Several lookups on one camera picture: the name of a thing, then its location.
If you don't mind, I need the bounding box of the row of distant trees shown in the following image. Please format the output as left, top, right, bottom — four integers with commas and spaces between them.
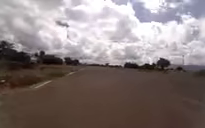
84, 57, 188, 72

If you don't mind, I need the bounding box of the row of dark trees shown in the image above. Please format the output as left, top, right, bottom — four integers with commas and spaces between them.
0, 40, 81, 67

